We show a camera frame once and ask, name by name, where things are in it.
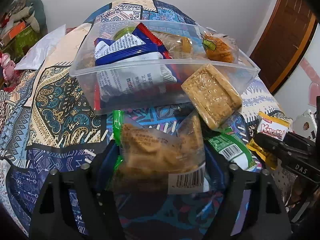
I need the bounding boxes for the yellow white chips packet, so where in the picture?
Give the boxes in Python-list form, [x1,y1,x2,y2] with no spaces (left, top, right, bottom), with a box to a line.
[246,111,290,170]

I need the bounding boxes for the green edged biscuit packet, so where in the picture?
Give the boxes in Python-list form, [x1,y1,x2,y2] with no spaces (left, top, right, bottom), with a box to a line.
[111,110,206,194]

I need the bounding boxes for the blue white snack bag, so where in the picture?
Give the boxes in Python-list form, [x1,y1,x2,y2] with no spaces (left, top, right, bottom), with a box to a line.
[94,23,177,102]

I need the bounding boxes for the green pea snack packet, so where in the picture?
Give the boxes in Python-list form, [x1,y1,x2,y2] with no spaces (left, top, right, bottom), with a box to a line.
[206,133,257,171]

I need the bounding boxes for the sesame square cake packet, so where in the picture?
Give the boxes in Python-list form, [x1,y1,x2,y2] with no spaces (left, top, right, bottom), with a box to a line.
[181,64,242,130]

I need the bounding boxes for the patchwork patterned bed quilt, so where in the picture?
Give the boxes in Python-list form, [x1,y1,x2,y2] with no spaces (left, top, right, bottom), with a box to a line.
[1,0,291,239]

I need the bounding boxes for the brown wooden door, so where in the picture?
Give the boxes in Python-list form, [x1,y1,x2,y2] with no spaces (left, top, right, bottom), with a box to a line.
[250,0,317,94]

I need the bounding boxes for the orange floss cake packet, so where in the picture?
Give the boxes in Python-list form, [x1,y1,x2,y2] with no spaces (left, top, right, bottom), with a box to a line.
[201,33,239,64]

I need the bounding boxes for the pink toy figure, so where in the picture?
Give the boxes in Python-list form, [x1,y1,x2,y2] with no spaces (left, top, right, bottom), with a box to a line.
[1,53,16,81]

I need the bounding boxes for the white pillow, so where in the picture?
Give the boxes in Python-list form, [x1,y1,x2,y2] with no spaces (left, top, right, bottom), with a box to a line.
[14,24,66,70]

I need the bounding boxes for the gold tray pastry packet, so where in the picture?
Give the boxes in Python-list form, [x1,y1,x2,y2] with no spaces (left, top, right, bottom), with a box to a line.
[152,31,193,57]

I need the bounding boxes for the clear plastic storage bin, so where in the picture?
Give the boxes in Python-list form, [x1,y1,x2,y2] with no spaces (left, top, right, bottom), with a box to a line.
[69,19,261,116]

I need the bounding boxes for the pile of clothes and boxes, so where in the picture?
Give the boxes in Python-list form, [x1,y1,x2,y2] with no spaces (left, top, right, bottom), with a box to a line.
[1,0,48,63]

